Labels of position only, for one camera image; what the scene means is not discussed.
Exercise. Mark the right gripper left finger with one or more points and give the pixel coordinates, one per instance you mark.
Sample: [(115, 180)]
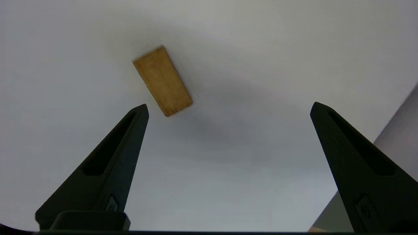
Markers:
[(81, 197)]

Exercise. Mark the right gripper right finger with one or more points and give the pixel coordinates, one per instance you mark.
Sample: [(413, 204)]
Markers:
[(375, 202)]

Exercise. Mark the rectangular wooden building block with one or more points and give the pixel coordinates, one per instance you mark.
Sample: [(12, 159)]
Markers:
[(161, 80)]

